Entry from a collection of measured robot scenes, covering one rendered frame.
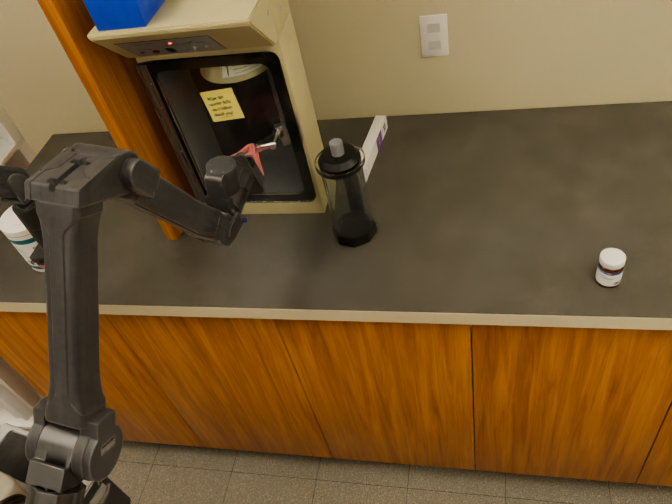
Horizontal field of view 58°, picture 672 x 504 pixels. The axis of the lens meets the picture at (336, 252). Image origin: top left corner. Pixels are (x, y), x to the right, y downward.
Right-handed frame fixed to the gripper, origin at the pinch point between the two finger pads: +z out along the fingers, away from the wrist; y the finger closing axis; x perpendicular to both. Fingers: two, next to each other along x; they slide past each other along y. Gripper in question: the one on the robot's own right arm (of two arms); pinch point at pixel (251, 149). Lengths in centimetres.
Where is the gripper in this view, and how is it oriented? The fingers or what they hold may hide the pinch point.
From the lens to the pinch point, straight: 135.6
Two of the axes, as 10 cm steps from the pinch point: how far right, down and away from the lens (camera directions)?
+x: -9.2, 1.3, 3.7
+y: -3.5, -6.7, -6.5
